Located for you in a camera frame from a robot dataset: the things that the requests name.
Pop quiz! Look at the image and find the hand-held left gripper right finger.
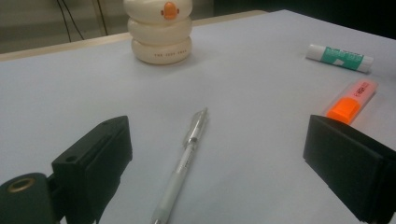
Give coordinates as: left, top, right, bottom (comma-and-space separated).
303, 114, 396, 224

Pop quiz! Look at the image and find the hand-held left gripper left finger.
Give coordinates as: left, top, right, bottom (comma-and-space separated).
51, 115, 134, 224

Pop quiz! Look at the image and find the orange highlighter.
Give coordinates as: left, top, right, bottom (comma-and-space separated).
324, 77, 379, 126

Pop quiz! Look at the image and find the clear white pen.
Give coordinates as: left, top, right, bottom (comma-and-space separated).
150, 106, 209, 224

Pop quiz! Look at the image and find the white green glue stick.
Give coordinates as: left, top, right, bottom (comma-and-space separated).
304, 43, 375, 75

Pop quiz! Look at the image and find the cream duck-shaped pen holder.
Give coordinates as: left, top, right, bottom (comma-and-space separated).
122, 0, 194, 66

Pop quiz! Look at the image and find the black wall cable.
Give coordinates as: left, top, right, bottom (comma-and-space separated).
56, 0, 73, 43
61, 0, 86, 41

